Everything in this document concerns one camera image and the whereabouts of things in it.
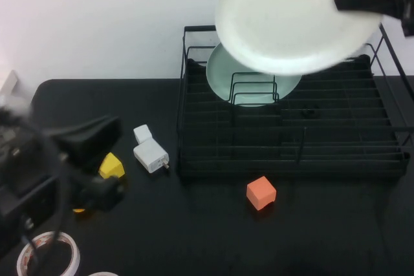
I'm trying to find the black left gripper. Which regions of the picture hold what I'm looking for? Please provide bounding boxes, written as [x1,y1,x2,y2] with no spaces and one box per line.
[0,116,125,212]

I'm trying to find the black wire dish rack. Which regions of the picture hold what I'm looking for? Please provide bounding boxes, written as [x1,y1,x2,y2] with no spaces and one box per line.
[176,23,414,178]

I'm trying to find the small white cube adapter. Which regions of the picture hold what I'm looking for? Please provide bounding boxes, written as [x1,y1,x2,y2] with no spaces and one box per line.
[133,123,153,144]

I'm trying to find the tape roll with red print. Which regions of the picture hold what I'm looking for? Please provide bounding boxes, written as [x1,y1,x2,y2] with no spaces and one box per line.
[16,231,81,276]

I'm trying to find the large white power adapter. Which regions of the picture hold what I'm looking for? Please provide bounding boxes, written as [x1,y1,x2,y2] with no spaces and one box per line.
[133,138,170,174]

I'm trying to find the black round drain ring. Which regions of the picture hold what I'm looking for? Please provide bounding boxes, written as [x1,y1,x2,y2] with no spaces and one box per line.
[300,106,321,119]

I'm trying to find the black plastic drip tray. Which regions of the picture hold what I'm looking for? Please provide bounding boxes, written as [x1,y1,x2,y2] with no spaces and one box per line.
[177,54,408,178]

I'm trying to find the orange foam cube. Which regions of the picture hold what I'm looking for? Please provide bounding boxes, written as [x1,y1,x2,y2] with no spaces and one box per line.
[246,175,278,211]

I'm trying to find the mint green round plate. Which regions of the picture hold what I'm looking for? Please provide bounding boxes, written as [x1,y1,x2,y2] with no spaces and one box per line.
[206,43,303,108]

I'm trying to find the white round plate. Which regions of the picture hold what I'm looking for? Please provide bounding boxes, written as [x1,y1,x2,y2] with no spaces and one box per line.
[215,0,387,76]

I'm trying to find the yellow foam cube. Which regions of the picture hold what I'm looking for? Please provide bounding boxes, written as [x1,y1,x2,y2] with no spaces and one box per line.
[98,152,125,180]

